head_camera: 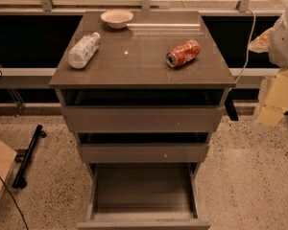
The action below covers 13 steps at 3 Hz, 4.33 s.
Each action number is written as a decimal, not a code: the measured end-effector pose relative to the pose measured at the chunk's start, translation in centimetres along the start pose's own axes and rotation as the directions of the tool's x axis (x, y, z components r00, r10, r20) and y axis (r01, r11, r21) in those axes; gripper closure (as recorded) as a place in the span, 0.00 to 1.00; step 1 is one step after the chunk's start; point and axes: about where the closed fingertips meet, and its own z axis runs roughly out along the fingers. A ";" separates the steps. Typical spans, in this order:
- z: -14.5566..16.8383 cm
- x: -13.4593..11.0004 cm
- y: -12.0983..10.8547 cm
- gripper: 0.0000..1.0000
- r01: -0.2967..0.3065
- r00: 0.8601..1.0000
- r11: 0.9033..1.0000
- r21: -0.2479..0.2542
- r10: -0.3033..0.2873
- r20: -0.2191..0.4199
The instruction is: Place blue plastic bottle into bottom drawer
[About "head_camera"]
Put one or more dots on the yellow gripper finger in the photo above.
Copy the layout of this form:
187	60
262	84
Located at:
272	102
262	43

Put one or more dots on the clear plastic water bottle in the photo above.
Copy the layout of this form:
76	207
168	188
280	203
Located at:
83	50

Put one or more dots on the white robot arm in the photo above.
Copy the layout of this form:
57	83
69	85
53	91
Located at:
279	40

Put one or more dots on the grey drawer cabinet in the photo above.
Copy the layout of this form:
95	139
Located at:
130	69

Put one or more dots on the top drawer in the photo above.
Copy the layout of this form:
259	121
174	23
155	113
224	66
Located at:
88	119

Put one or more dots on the open bottom drawer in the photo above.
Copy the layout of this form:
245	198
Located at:
147	196

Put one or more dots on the middle drawer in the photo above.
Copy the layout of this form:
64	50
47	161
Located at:
144	147

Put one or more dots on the crushed red soda can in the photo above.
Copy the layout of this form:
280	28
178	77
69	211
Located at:
183	53

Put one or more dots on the white bowl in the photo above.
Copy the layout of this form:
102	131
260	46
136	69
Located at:
117	19

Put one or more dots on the black bar on floor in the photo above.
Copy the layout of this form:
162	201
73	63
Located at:
20	181

